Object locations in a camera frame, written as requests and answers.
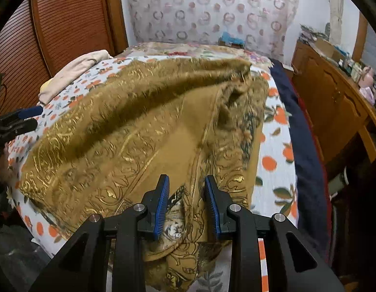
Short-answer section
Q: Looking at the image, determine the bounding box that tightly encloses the navy blue blanket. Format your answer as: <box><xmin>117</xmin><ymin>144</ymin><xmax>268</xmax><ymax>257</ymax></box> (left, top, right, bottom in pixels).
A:
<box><xmin>268</xmin><ymin>59</ymin><xmax>332</xmax><ymax>265</ymax></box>

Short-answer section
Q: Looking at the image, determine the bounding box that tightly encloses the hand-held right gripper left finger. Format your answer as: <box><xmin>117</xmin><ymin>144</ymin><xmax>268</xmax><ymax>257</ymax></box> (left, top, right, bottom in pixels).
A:
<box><xmin>28</xmin><ymin>174</ymin><xmax>170</xmax><ymax>292</ymax></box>

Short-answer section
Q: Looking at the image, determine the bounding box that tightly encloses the wooden cabinet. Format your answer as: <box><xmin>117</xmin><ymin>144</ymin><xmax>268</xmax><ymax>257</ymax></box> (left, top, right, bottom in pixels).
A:
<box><xmin>291</xmin><ymin>40</ymin><xmax>376</xmax><ymax>172</ymax></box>

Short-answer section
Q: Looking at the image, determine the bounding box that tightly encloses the pink toy figure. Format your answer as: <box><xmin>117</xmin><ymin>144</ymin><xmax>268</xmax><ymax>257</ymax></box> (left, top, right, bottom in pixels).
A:
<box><xmin>358</xmin><ymin>65</ymin><xmax>376</xmax><ymax>104</ymax></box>

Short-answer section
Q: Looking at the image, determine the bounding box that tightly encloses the pale pink folded cloth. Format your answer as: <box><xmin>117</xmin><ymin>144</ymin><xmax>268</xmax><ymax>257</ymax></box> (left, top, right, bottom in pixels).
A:
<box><xmin>39</xmin><ymin>49</ymin><xmax>114</xmax><ymax>105</ymax></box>

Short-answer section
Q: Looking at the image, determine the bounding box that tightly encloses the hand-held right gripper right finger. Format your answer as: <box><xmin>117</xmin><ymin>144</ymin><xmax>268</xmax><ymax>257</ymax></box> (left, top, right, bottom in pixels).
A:
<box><xmin>204</xmin><ymin>174</ymin><xmax>345</xmax><ymax>292</ymax></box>

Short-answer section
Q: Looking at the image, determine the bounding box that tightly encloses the cardboard box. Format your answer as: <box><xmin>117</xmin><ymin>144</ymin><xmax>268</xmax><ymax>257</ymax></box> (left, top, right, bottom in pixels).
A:
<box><xmin>310</xmin><ymin>38</ymin><xmax>345</xmax><ymax>63</ymax></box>

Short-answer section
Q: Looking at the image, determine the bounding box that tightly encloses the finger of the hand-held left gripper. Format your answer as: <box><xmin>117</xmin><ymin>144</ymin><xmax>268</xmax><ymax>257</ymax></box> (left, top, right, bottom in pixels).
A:
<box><xmin>0</xmin><ymin>105</ymin><xmax>44</xmax><ymax>121</ymax></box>
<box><xmin>0</xmin><ymin>119</ymin><xmax>39</xmax><ymax>136</ymax></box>

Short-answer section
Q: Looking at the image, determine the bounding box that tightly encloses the pile of papers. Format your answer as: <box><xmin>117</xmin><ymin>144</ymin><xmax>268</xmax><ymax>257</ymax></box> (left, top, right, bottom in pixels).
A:
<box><xmin>299</xmin><ymin>23</ymin><xmax>324</xmax><ymax>42</ymax></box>

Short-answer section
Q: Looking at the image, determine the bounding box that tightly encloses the wooden louvered wardrobe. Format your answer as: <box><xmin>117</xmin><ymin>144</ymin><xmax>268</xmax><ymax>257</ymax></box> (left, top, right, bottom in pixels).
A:
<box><xmin>0</xmin><ymin>0</ymin><xmax>129</xmax><ymax>119</ymax></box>

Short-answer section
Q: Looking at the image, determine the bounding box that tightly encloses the brown patterned button shirt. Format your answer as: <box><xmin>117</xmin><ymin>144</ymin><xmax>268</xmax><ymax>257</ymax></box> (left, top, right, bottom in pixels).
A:
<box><xmin>19</xmin><ymin>57</ymin><xmax>269</xmax><ymax>291</ymax></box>

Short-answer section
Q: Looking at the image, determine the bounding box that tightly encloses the teal box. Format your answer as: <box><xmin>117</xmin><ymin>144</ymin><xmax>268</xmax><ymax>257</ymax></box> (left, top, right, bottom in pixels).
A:
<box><xmin>218</xmin><ymin>32</ymin><xmax>246</xmax><ymax>48</ymax></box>

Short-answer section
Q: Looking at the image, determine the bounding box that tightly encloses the orange fruit print bedsheet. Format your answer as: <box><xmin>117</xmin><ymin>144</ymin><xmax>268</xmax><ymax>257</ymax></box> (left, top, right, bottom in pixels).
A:
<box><xmin>7</xmin><ymin>53</ymin><xmax>298</xmax><ymax>292</ymax></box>

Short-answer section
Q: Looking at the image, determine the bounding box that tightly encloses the circle patterned curtain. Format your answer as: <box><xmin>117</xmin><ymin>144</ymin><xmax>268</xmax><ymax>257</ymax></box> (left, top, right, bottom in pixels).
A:
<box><xmin>127</xmin><ymin>0</ymin><xmax>300</xmax><ymax>61</ymax></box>

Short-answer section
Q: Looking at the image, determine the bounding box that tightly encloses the beige curtain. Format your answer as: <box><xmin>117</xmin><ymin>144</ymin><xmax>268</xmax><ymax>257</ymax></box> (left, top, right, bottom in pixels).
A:
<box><xmin>328</xmin><ymin>0</ymin><xmax>344</xmax><ymax>47</ymax></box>

